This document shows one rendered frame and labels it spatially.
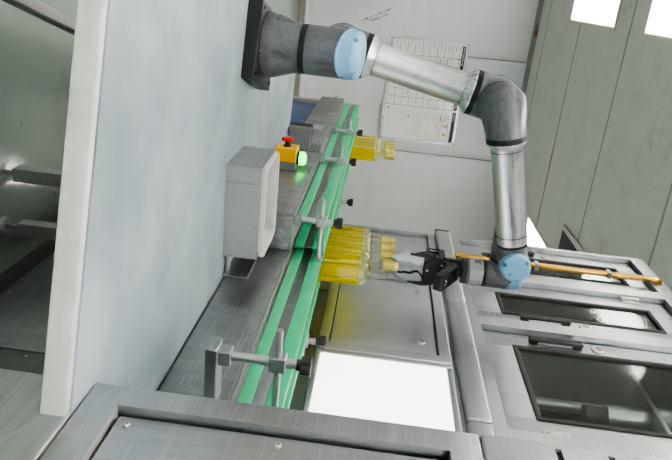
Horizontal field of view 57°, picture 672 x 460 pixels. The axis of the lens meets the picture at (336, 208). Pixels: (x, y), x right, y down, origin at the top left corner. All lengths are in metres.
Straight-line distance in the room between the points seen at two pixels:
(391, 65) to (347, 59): 0.18
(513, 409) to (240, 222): 0.77
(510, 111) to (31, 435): 1.16
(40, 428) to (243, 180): 0.74
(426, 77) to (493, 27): 5.97
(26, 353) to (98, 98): 0.98
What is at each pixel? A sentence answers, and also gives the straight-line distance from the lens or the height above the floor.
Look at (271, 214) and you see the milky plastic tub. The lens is 1.57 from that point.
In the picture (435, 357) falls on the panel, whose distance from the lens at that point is 1.61.
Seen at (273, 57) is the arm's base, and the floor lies 0.81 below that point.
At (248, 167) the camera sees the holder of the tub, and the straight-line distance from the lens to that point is 1.37.
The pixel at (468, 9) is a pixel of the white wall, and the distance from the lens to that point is 7.51.
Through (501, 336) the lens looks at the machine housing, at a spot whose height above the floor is 1.49.
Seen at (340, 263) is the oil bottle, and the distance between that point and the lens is 1.67.
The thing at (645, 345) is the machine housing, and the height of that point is 1.90.
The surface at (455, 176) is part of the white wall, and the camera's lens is 7.82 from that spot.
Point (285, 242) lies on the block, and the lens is 1.63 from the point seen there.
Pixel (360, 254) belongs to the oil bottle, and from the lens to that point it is 1.73.
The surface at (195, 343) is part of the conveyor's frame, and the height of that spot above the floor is 0.77.
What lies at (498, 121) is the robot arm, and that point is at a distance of 1.51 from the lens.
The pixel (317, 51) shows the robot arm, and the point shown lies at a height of 0.91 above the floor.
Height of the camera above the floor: 1.07
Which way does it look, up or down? 3 degrees down
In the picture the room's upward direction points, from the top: 97 degrees clockwise
